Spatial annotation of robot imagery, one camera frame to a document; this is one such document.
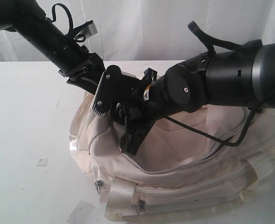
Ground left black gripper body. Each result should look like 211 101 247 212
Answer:
58 53 105 95

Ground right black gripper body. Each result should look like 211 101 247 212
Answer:
111 77 165 127

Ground cream fabric duffel bag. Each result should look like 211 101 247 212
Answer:
70 92 275 224

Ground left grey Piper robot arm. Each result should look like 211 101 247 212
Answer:
0 0 105 94

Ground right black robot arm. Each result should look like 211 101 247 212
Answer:
111 22 275 156

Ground white tag TONLION text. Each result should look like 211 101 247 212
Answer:
66 200 95 224

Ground clear tape scrap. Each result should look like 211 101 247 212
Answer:
37 158 48 167

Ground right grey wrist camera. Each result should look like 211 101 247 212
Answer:
92 65 141 117

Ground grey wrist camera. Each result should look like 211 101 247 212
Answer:
76 20 98 42
92 65 141 117

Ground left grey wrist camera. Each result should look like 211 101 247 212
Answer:
76 20 98 42

